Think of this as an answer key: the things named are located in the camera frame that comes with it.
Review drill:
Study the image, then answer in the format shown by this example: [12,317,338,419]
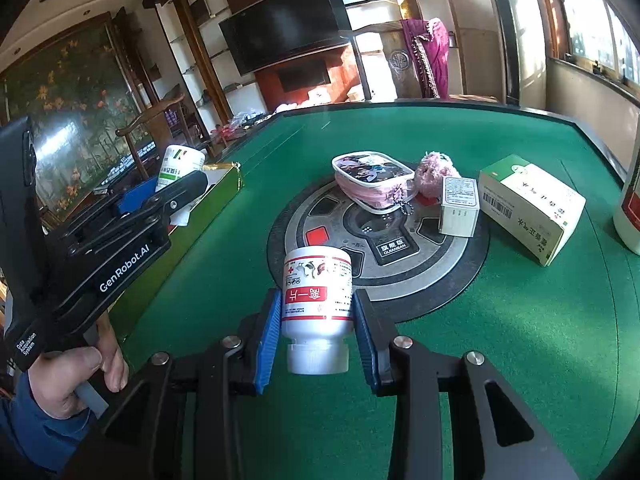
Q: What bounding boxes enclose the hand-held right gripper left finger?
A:
[65,287,283,480]

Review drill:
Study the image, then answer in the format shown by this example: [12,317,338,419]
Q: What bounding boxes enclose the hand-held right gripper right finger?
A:
[352,290,581,480]

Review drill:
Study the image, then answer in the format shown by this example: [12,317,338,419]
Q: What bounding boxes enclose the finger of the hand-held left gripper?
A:
[47,177,158,241]
[142,170,208,228]

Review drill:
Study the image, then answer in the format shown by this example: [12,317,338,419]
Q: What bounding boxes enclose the white bottle green label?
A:
[155,144,206,227]

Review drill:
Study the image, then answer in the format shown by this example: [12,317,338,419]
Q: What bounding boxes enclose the gold-edged white tray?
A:
[107,161,245,328]

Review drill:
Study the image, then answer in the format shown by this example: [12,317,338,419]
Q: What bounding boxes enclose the white bottle red label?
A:
[281,247,354,376]

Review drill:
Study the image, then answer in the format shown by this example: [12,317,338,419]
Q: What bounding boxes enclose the person's left forearm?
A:
[0,375,96,473]

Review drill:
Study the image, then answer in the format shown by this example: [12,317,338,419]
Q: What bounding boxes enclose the person's left hand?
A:
[27,310,130,420]

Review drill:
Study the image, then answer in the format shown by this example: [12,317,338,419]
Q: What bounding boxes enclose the wooden armchair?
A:
[115,94,213,183]

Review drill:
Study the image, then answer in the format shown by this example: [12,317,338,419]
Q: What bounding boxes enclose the pile of small trinkets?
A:
[212,107,281,141]

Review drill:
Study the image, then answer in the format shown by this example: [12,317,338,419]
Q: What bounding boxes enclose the round grey table centre disc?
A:
[266,174,492,324]

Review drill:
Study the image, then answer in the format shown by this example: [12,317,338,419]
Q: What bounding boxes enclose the pink cartoon pencil case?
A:
[331,152,417,214]

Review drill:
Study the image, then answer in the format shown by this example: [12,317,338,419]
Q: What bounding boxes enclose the small white text box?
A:
[438,176,481,238]

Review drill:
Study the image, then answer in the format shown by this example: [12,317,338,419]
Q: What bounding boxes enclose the red television cabinet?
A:
[254,45,362,112]

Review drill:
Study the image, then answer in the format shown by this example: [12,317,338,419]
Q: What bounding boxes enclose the pink pom-pom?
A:
[415,150,462,199]

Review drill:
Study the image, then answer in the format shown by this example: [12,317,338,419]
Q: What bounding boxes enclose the black television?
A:
[218,0,353,77]

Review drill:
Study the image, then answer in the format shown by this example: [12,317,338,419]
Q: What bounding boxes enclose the large white green medicine box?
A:
[477,154,587,267]

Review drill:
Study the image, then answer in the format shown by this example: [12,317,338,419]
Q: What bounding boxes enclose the wooden chair with emblem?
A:
[347,19,453,103]

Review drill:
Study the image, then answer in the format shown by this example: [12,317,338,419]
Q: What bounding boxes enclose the purple cloth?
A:
[400,17,451,100]

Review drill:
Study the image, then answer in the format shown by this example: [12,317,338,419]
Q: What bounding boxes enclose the large white bottle red cap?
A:
[612,110,640,256]

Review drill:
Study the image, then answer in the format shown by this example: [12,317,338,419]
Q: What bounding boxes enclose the tall standing air conditioner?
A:
[482,0,551,106]

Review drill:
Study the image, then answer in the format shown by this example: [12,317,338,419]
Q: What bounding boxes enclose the window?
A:
[547,0,640,96]

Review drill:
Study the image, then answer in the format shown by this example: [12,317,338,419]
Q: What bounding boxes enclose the floral wall painting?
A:
[0,12,151,211]

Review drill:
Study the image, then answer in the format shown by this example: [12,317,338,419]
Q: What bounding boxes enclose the wall shelf unit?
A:
[157,0,253,128]

